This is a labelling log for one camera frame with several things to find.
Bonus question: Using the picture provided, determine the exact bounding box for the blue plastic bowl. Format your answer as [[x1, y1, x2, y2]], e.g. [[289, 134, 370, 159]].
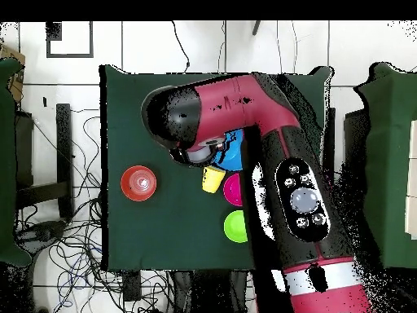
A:
[[211, 128, 245, 173]]

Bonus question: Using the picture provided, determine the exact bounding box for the yellow plastic cup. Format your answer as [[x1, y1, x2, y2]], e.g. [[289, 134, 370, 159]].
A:
[[201, 165, 226, 194]]

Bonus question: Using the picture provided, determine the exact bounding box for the small red plastic bowl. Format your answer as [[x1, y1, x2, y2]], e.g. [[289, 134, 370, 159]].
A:
[[222, 172, 244, 207]]

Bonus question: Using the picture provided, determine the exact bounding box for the small green plastic bowl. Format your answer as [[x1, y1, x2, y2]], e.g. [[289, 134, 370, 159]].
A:
[[223, 209, 249, 244]]

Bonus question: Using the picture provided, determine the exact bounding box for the orange plastic bowl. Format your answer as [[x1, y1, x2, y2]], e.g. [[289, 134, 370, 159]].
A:
[[120, 165, 158, 202]]

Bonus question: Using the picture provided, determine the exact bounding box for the dark green table cloth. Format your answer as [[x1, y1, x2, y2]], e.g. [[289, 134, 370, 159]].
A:
[[99, 64, 334, 272]]

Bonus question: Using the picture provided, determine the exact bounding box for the black metal stand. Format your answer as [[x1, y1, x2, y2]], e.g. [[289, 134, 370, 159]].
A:
[[14, 103, 74, 219], [324, 107, 336, 183]]

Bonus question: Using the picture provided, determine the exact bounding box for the black box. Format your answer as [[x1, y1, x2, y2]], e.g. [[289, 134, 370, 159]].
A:
[[343, 108, 371, 183]]

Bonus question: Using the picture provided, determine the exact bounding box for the green-clothed side table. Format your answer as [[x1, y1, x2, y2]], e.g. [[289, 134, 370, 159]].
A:
[[353, 61, 417, 270], [0, 57, 33, 268]]

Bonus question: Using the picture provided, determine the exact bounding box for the cardboard box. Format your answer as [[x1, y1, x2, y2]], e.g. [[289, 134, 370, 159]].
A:
[[0, 43, 26, 103]]

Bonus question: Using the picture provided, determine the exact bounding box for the thin black cable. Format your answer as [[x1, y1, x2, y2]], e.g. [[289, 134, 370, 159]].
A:
[[171, 20, 191, 74]]

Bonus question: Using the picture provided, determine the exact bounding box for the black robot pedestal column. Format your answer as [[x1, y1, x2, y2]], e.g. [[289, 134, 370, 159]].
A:
[[172, 269, 258, 313]]

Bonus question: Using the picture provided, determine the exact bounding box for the tangle of floor cables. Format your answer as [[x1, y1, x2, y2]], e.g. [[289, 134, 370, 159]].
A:
[[14, 108, 177, 313]]

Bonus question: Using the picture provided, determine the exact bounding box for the black pedestal leg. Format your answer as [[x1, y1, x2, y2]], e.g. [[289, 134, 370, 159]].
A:
[[15, 220, 68, 253]]

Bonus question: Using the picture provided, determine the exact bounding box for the black square floor frame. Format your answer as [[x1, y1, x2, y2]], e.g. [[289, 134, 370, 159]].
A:
[[45, 20, 94, 59]]

